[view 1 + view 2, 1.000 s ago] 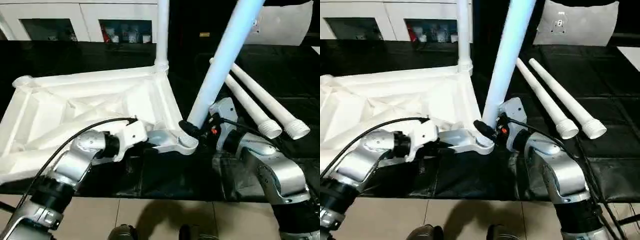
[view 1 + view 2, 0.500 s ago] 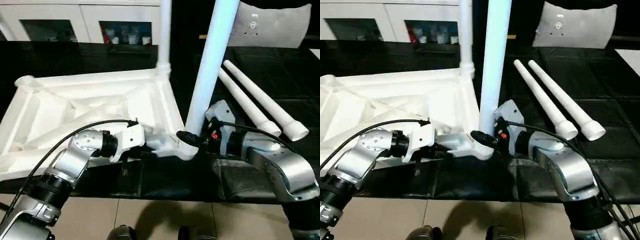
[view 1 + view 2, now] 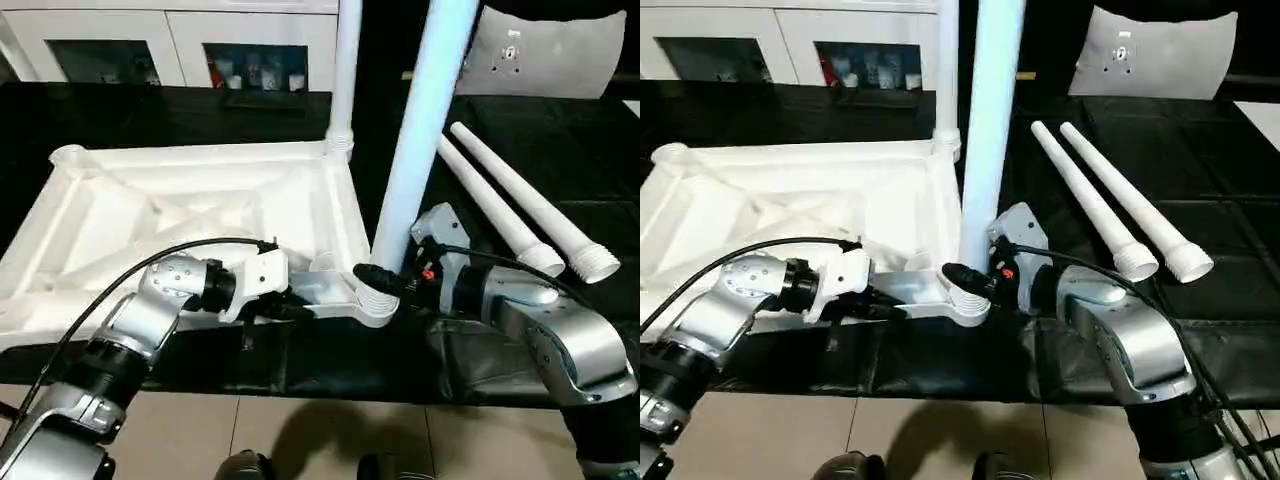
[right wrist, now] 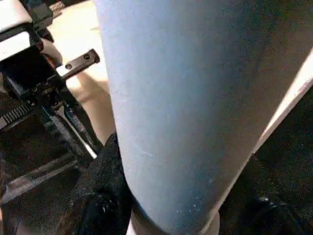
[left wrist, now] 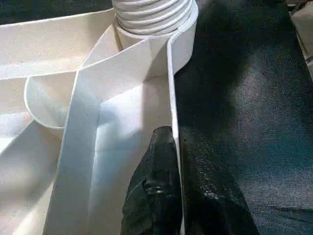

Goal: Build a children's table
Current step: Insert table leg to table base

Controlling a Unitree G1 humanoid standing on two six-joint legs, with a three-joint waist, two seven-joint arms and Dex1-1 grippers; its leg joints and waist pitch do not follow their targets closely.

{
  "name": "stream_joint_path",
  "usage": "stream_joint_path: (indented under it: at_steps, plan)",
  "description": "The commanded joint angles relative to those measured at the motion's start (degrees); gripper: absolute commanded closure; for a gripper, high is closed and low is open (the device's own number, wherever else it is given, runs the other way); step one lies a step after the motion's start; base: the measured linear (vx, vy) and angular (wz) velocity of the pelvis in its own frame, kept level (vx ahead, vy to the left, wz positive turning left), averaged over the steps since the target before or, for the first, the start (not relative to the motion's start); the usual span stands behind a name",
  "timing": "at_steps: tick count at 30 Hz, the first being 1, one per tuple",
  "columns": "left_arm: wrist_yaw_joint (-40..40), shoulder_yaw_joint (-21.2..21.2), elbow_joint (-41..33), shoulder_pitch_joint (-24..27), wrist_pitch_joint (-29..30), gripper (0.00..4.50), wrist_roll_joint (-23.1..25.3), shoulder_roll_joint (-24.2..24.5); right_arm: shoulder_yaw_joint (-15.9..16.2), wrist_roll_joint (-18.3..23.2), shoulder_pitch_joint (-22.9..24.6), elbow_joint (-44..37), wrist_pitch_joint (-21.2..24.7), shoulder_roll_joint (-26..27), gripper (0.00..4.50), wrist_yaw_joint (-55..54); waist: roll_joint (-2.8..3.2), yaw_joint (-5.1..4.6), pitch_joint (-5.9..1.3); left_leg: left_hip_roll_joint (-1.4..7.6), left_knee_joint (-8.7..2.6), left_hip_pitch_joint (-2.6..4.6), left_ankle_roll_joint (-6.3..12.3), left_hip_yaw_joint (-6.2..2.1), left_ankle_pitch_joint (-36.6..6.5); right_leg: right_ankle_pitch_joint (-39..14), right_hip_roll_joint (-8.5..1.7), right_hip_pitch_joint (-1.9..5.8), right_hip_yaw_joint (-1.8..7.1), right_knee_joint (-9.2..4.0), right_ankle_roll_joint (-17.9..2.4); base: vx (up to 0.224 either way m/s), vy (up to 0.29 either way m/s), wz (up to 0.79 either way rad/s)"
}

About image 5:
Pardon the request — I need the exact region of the white plastic table leg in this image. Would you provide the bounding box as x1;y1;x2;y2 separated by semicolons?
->
112;0;194;37

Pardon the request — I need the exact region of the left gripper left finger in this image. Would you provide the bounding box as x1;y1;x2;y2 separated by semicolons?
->
120;126;183;235

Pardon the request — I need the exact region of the white plastic table top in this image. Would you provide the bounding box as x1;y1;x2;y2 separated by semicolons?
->
0;0;200;235

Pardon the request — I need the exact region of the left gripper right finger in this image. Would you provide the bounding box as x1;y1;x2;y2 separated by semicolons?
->
178;127;261;235

